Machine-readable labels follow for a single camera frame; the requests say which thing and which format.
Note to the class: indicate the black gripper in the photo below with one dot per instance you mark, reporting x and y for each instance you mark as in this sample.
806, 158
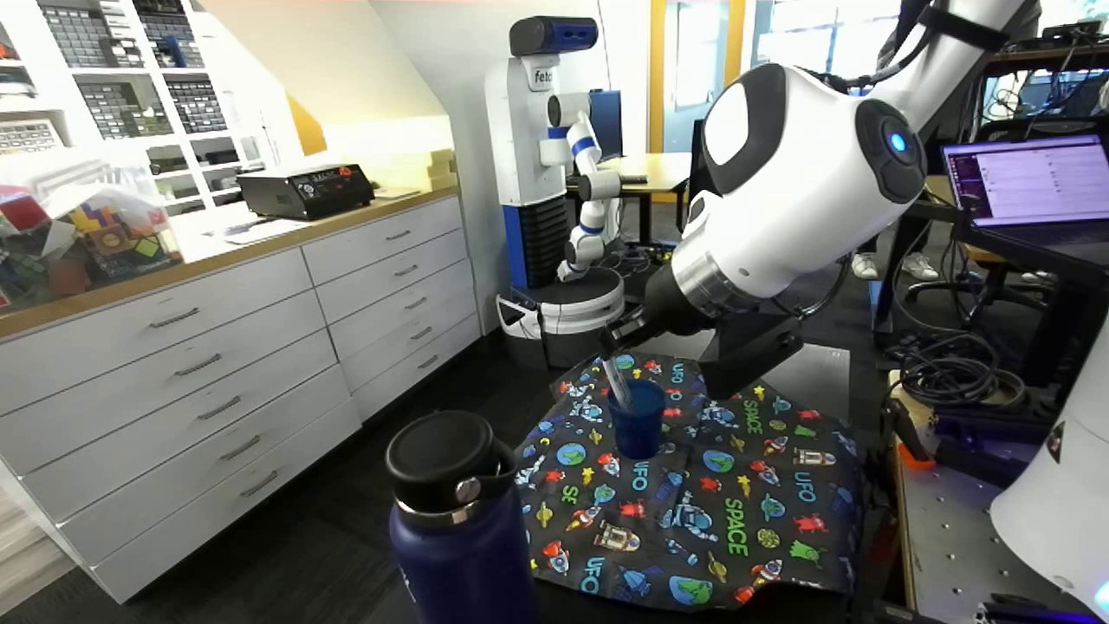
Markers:
672, 302

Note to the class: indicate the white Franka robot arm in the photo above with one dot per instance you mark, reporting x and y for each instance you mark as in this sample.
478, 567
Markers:
797, 196

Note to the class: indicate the blue plastic cup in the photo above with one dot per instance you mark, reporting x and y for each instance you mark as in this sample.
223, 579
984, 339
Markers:
638, 434

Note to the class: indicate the white and blue mobile robot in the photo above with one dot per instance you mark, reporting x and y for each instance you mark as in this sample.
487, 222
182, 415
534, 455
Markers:
539, 230

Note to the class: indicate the dark space print cloth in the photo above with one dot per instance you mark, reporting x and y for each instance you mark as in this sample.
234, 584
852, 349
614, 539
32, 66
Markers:
694, 521

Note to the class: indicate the beige box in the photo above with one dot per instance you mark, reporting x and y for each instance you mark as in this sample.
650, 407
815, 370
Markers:
446, 170

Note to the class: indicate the navy water bottle black lid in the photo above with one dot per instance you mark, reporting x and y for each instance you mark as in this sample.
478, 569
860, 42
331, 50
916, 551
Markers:
463, 557

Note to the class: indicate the black tool case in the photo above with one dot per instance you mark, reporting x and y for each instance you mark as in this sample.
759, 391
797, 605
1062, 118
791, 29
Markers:
303, 191

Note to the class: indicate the black device box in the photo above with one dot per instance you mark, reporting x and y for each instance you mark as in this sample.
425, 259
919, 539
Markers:
990, 444

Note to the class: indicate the yellow triangular sign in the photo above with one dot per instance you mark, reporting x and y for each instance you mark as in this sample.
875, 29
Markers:
306, 132

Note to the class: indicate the black desk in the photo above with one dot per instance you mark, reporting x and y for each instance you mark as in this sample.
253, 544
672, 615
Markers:
1040, 248

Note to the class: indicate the black laptop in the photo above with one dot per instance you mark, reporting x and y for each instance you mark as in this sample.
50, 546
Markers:
1028, 177

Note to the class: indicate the white drawer cabinet wooden top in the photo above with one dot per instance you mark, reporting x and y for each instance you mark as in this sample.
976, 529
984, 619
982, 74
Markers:
174, 384

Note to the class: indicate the clear bin of colourful toys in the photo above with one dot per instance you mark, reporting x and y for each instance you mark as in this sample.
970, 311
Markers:
106, 248

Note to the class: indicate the white shelf with parts drawers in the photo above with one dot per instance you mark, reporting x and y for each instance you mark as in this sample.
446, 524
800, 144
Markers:
116, 105

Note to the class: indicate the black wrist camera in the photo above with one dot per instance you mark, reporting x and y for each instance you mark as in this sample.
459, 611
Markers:
748, 349

